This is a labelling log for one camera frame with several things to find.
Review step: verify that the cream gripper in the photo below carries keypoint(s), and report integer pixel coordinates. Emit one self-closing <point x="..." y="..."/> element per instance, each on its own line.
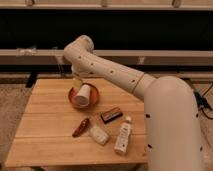
<point x="77" y="82"/>

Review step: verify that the brown black eraser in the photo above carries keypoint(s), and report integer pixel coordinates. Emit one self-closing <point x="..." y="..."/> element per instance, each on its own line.
<point x="111" y="115"/>

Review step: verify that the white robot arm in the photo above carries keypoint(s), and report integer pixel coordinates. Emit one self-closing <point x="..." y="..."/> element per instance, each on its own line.
<point x="173" y="131"/>

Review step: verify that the white paper cup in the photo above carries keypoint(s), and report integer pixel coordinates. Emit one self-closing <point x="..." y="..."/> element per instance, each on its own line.
<point x="82" y="98"/>

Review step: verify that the orange bowl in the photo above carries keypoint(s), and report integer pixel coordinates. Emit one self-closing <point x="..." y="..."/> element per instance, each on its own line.
<point x="94" y="97"/>

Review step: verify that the wooden table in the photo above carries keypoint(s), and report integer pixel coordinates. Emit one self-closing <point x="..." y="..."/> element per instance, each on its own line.
<point x="44" y="135"/>

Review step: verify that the red chili pepper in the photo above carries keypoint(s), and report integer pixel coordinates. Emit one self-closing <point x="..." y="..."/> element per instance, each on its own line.
<point x="81" y="128"/>

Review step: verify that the white plastic bottle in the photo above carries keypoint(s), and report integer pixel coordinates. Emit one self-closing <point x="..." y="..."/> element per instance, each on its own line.
<point x="122" y="140"/>

